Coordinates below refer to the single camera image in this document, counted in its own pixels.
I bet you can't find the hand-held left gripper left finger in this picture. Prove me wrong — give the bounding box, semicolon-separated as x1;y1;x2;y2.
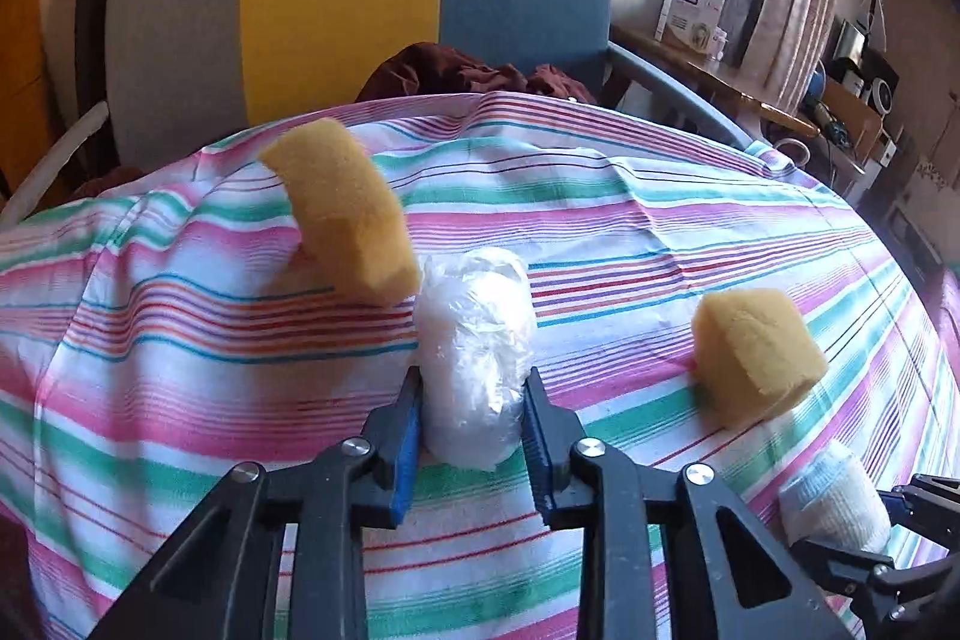
88;366;425;640

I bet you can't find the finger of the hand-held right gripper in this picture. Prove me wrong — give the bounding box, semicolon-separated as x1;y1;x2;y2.
793;533;960;618
881;471;960;536

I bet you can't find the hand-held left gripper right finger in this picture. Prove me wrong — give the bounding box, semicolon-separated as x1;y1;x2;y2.
523;366;856;640

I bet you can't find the white bandage roll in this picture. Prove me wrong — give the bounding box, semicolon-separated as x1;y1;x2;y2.
778;441;893;551

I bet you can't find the plastic white roll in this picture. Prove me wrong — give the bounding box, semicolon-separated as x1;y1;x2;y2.
412;246;537;472

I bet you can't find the long curved yellow sponge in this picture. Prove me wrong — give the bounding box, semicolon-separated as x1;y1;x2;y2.
259;119;421;307

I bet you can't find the striped bedsheet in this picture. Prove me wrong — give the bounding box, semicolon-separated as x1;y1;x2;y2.
0;91;960;640

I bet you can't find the small yellow sponge block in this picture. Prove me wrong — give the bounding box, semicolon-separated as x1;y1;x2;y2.
690;289;830;427

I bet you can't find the dark red cloth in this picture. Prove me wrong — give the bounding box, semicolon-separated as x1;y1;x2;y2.
356;42;597;105

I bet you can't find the cardboard box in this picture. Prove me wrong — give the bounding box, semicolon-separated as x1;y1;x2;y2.
814;77;886;161

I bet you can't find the wooden desk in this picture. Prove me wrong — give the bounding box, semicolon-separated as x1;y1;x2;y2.
611;25;822;139

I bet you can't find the black radio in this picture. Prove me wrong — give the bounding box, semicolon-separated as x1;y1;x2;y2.
855;47;901;112

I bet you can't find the white tube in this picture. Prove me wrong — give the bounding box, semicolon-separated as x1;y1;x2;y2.
0;101;107;225

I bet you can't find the white printed box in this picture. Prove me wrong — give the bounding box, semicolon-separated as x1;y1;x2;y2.
654;0;727;58

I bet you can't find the grey bed rail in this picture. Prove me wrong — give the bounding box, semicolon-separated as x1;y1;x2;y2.
606;42;755;150

